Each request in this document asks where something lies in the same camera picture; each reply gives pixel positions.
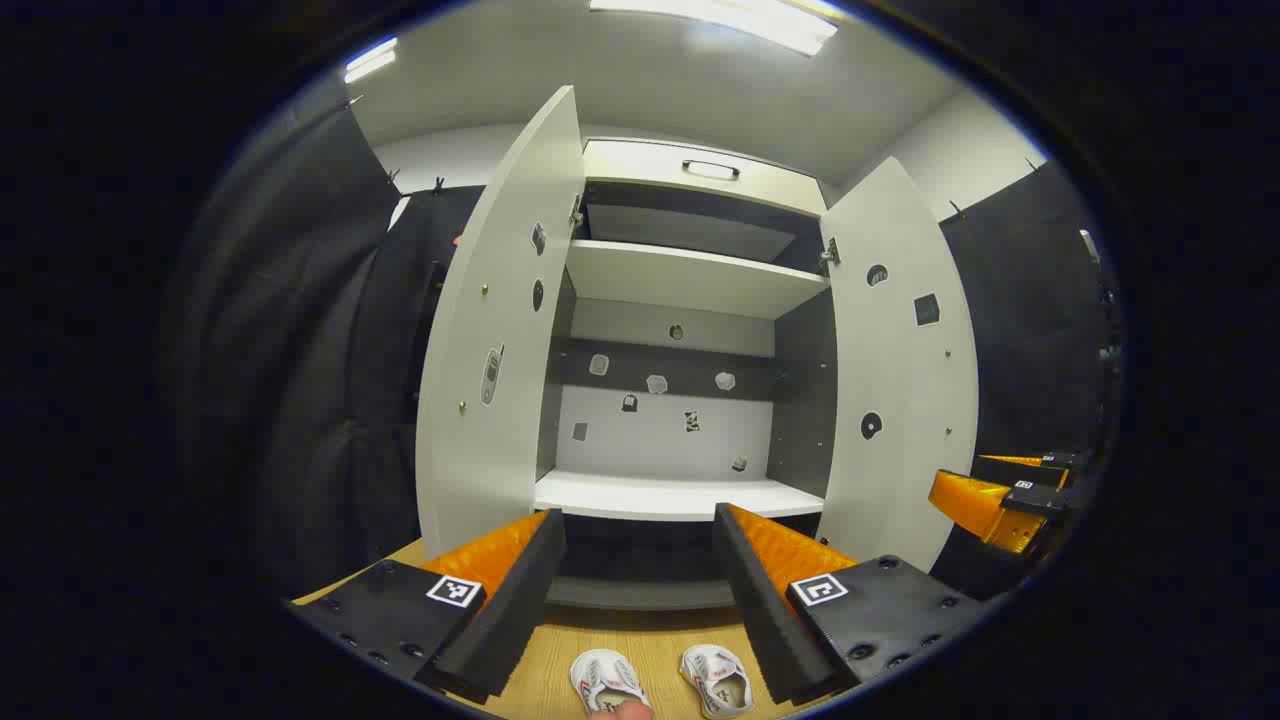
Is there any long ceiling light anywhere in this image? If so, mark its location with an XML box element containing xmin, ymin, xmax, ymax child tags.
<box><xmin>590</xmin><ymin>0</ymin><xmax>839</xmax><ymax>57</ymax></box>
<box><xmin>344</xmin><ymin>37</ymin><xmax>399</xmax><ymax>85</ymax></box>

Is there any white shoe cabinet door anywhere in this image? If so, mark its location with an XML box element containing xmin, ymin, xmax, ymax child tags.
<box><xmin>815</xmin><ymin>155</ymin><xmax>980</xmax><ymax>573</ymax></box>
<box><xmin>415</xmin><ymin>85</ymin><xmax>587</xmax><ymax>563</ymax></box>

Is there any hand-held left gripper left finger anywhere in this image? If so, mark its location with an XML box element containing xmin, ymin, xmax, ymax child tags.
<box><xmin>285</xmin><ymin>508</ymin><xmax>568</xmax><ymax>706</ymax></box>

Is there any black backdrop cloth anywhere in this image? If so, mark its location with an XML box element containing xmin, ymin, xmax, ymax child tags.
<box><xmin>170</xmin><ymin>95</ymin><xmax>1121</xmax><ymax>601</ymax></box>

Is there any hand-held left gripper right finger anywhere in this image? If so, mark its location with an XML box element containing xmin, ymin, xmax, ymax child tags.
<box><xmin>713</xmin><ymin>502</ymin><xmax>991</xmax><ymax>707</ymax></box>

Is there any white canvas shoe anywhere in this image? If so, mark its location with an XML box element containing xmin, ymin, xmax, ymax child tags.
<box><xmin>569</xmin><ymin>648</ymin><xmax>652</xmax><ymax>717</ymax></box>
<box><xmin>680</xmin><ymin>645</ymin><xmax>754</xmax><ymax>720</ymax></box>

